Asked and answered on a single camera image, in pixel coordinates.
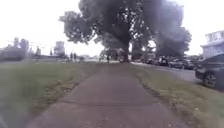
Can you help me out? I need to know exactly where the clump of distant trees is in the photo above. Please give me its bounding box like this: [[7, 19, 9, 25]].
[[0, 37, 32, 62]]

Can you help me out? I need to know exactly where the dark parked vehicle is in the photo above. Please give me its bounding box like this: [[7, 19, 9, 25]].
[[150, 56, 170, 66]]

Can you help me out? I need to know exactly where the grey paved footpath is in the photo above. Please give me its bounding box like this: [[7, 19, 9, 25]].
[[25, 62, 188, 128]]

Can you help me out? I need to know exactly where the large dark tree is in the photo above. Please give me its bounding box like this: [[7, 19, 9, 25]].
[[59, 0, 158, 64]]

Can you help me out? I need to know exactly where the wide grass field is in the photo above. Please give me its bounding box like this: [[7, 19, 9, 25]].
[[0, 61, 101, 128]]

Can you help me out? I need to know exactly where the grey parked car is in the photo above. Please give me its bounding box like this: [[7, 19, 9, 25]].
[[167, 58, 196, 70]]

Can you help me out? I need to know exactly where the grass verge strip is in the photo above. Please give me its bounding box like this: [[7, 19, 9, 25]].
[[125, 63, 224, 128]]

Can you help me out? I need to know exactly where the tall pale tower building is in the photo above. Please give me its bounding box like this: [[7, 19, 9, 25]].
[[53, 40, 66, 57]]

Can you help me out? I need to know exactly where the grey asphalt road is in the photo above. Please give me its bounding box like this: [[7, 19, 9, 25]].
[[131, 61, 224, 93]]

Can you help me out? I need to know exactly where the dark parked car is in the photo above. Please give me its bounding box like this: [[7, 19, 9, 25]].
[[194, 53, 224, 89]]

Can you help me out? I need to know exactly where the dark tree beside road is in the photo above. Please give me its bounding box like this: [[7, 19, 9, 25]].
[[146, 0, 193, 58]]

